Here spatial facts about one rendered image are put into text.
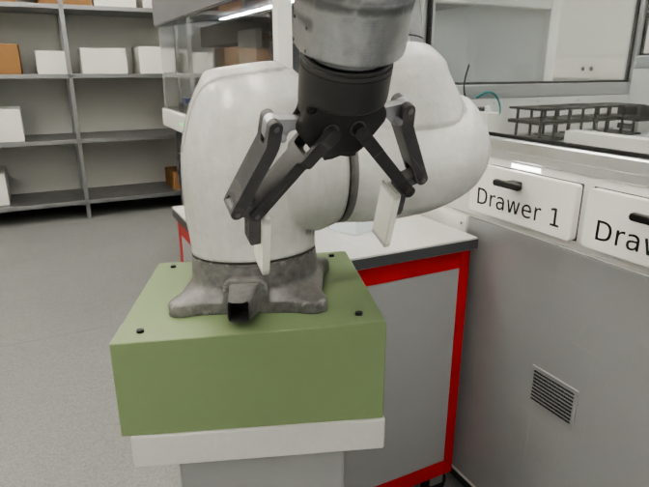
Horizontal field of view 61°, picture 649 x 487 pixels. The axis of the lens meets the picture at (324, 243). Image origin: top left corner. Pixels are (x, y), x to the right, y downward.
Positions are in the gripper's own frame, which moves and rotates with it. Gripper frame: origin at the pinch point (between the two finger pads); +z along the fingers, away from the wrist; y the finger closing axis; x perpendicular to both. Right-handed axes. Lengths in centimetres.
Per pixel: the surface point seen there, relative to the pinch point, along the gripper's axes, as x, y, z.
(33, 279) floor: -218, 67, 196
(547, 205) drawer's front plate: -22, -60, 25
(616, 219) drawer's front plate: -9, -61, 18
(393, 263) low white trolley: -33, -35, 43
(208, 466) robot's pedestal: 5.5, 14.9, 27.1
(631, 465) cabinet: 19, -60, 56
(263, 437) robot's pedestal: 8.4, 9.1, 19.2
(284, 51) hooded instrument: -115, -39, 30
